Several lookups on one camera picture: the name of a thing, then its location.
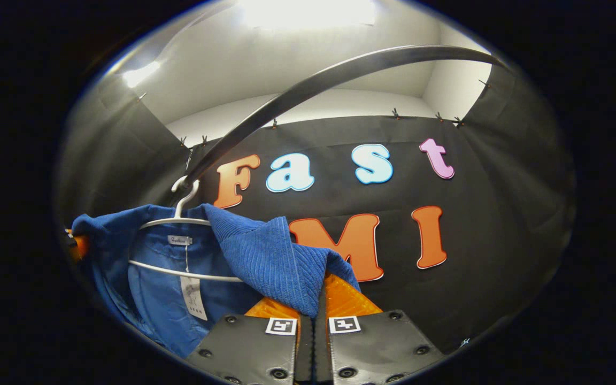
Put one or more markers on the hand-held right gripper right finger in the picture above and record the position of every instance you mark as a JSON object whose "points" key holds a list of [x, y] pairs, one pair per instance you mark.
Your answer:
{"points": [[377, 347]]}

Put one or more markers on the white hanger with crossbar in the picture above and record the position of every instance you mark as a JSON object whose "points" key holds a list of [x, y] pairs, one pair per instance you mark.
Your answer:
{"points": [[179, 267]]}

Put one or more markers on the black backdrop cloth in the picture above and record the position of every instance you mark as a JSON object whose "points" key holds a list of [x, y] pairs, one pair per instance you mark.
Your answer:
{"points": [[500, 240]]}

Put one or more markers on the white paper hang tag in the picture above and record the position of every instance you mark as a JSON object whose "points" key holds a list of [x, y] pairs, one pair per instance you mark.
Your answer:
{"points": [[194, 299]]}

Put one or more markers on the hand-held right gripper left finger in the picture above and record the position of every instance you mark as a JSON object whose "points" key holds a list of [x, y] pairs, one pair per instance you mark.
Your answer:
{"points": [[254, 347]]}

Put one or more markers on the large ceiling light panel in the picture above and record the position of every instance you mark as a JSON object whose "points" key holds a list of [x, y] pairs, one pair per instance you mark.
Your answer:
{"points": [[308, 12]]}

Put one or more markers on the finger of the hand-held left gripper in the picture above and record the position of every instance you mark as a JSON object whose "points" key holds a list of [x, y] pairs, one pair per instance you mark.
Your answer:
{"points": [[79, 247]]}

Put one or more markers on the black clothes rail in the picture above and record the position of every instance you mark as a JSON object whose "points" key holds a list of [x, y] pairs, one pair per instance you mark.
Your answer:
{"points": [[308, 88]]}

